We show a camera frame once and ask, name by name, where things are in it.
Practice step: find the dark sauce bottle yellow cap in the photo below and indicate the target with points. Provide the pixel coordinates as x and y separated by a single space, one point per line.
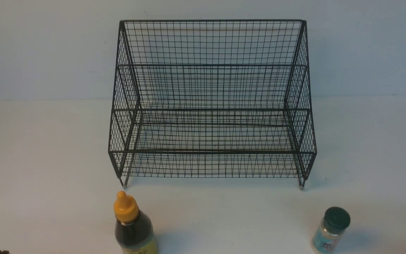
134 229

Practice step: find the small spice jar green lid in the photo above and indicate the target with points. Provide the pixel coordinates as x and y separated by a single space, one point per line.
330 230

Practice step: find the black wire mesh shelf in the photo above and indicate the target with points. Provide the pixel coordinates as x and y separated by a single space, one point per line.
212 99

